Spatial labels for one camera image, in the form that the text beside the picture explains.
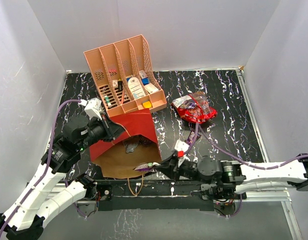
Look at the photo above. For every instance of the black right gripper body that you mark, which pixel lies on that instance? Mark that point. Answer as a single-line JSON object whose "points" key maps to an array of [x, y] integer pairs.
{"points": [[188, 169]]}

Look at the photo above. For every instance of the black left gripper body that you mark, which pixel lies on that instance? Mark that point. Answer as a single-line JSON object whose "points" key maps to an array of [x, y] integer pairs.
{"points": [[95, 134]]}

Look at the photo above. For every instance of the purple brown snack packet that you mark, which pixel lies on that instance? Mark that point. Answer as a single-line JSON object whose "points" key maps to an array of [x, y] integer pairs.
{"points": [[145, 167]]}

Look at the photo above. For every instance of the silver grey snack packet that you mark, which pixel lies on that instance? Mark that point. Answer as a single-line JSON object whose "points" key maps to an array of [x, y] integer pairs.
{"points": [[130, 145]]}

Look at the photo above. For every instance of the red brown paper bag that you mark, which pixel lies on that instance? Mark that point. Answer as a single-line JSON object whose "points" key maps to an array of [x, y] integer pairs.
{"points": [[132, 153]]}

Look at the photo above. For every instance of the red snack packet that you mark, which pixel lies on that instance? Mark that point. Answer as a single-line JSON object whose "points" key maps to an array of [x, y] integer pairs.
{"points": [[194, 108]]}

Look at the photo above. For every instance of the dark chocolate snack packet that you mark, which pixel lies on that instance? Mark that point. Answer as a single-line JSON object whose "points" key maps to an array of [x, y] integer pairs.
{"points": [[146, 142]]}

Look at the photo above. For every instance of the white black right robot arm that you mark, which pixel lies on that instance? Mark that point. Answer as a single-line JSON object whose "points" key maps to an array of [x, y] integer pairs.
{"points": [[292, 173]]}

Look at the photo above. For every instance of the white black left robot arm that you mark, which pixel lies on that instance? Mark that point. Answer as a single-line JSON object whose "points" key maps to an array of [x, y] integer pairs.
{"points": [[21, 220]]}

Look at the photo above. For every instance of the green white tube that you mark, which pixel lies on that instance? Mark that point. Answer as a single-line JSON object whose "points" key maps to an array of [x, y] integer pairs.
{"points": [[107, 100]]}

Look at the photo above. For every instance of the yellow box in organizer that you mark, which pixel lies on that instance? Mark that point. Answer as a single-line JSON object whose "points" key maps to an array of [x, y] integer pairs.
{"points": [[147, 104]]}

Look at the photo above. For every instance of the white label card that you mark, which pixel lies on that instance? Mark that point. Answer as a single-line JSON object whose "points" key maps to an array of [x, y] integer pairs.
{"points": [[135, 88]]}

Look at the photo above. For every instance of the black marker in organizer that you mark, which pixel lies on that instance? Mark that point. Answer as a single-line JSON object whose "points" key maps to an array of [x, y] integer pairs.
{"points": [[120, 85]]}

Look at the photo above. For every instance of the white small box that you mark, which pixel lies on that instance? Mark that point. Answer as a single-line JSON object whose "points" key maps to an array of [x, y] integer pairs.
{"points": [[150, 88]]}

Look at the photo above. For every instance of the pink plastic desk organizer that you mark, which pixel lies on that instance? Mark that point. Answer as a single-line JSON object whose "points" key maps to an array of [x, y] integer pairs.
{"points": [[120, 61]]}

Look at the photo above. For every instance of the blue small box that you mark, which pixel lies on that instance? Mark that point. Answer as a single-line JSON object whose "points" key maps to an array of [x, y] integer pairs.
{"points": [[145, 81]]}

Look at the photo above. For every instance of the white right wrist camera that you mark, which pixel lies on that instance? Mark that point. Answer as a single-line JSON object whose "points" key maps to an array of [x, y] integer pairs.
{"points": [[181, 148]]}

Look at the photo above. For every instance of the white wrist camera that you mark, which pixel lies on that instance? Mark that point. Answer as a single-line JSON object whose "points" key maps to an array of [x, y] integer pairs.
{"points": [[93, 108], [181, 148]]}

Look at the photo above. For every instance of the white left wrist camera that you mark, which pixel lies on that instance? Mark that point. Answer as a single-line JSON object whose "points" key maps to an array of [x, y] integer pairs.
{"points": [[93, 108]]}

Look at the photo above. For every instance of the black mounting base rail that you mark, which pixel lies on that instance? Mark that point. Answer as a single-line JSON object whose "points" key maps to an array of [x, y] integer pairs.
{"points": [[162, 195]]}

